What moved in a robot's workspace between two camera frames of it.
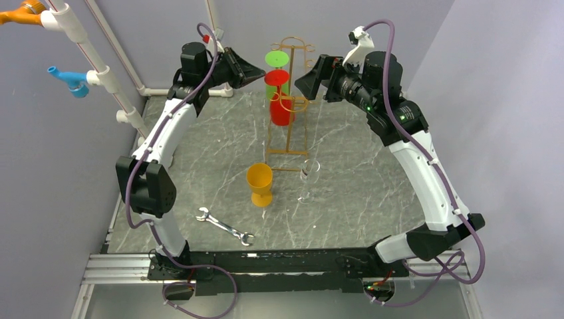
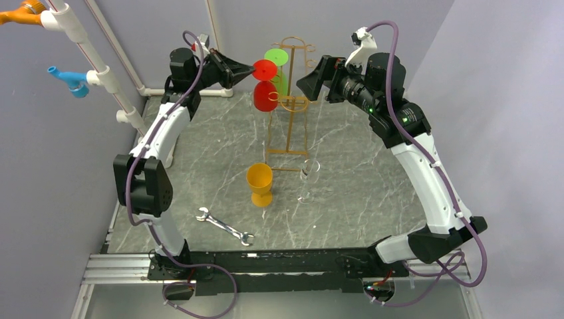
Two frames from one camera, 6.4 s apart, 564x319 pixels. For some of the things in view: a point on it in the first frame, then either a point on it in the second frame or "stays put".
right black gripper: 309,83 stays put
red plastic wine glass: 280,108 to 265,94
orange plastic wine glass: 260,177 stays put
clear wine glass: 309,175 stays put
